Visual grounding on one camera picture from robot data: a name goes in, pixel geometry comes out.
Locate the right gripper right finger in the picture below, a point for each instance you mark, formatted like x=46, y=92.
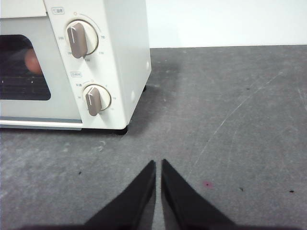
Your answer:
x=182, y=206

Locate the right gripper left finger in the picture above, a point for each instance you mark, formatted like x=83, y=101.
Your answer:
x=134, y=206

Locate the brown egg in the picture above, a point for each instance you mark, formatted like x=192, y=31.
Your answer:
x=33, y=62

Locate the black oven foot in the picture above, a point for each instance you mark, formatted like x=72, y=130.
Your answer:
x=124, y=130

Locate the beige timer knob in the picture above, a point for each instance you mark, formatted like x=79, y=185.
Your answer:
x=94, y=100

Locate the cream toaster oven body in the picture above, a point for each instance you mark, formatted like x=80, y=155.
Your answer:
x=122, y=60

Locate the beige temperature knob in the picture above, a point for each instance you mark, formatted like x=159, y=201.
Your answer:
x=78, y=39

